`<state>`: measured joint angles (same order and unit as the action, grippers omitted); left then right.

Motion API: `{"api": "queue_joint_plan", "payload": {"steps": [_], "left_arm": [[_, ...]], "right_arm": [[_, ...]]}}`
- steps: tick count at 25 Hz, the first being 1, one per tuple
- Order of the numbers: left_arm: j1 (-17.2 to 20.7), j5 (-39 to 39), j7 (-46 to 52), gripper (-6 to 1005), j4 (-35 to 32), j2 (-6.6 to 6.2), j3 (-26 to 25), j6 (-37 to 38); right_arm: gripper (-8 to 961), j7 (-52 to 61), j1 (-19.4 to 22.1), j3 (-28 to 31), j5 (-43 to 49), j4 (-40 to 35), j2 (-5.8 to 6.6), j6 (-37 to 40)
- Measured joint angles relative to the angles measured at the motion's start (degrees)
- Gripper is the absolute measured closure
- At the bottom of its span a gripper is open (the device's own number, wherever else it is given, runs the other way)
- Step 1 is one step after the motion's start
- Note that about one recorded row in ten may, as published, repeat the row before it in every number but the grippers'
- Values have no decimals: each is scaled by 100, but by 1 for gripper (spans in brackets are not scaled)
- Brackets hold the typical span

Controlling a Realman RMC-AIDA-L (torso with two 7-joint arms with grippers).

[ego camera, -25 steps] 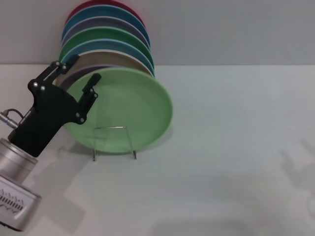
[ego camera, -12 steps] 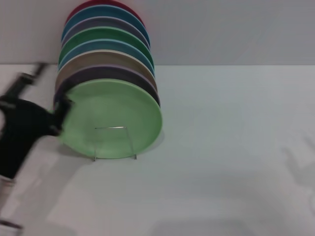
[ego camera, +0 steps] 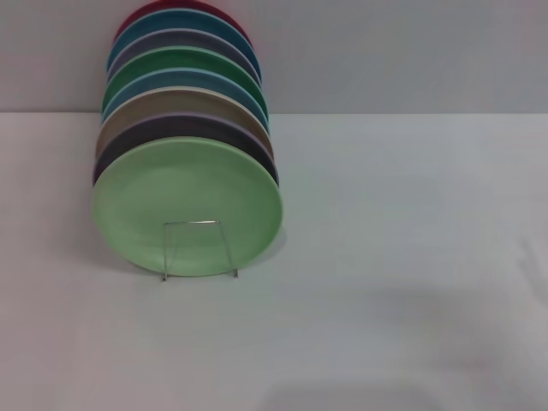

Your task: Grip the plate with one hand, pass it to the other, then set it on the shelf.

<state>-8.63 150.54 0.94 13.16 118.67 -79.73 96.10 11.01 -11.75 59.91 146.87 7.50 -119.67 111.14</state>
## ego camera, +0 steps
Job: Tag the dark red plate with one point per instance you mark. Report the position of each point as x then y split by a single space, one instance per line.
145 13

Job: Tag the light blue plate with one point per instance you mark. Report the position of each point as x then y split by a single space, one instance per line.
184 78

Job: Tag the lilac plate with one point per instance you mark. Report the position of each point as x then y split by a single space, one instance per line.
184 126

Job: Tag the tan beige plate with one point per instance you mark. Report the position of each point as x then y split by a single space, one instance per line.
184 100

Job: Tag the teal blue plate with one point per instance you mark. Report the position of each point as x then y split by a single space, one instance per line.
184 19

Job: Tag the dark green plate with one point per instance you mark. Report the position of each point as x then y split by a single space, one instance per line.
184 57

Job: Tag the grey purple plate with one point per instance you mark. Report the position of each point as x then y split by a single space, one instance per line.
184 38

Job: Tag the light green plate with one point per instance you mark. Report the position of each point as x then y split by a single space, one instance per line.
188 201

